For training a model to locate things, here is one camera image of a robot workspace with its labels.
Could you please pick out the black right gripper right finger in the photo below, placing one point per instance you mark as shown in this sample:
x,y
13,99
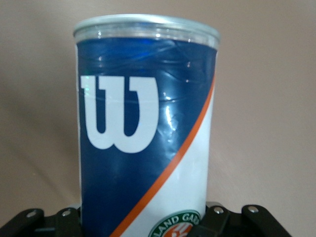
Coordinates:
x,y
234,225

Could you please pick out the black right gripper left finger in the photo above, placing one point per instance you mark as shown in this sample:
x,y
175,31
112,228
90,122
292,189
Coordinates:
x,y
49,224

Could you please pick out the blue white tennis ball can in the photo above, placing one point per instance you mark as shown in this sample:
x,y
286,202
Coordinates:
x,y
138,138

